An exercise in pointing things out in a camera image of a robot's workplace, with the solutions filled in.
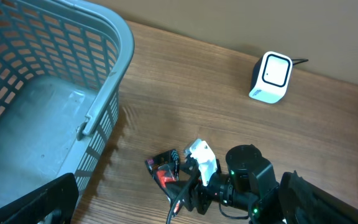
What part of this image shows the red black snack packet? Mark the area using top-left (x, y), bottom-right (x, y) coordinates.
top-left (145, 149), bottom-right (180, 200)

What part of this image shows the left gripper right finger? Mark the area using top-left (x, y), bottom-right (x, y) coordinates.
top-left (278, 171), bottom-right (358, 224)

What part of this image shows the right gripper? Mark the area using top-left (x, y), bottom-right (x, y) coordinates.
top-left (167, 158), bottom-right (229, 215)

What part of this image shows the black scanner cable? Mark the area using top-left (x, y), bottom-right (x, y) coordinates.
top-left (291, 58), bottom-right (310, 67)

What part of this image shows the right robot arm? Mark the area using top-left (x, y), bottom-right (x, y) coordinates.
top-left (166, 144), bottom-right (285, 223)

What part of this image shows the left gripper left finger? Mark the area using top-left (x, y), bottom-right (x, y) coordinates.
top-left (0, 173), bottom-right (79, 224)

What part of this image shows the white barcode scanner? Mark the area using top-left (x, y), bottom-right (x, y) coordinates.
top-left (249, 51), bottom-right (293, 104)

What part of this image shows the grey plastic shopping basket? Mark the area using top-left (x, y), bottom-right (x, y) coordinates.
top-left (0, 0), bottom-right (135, 208)

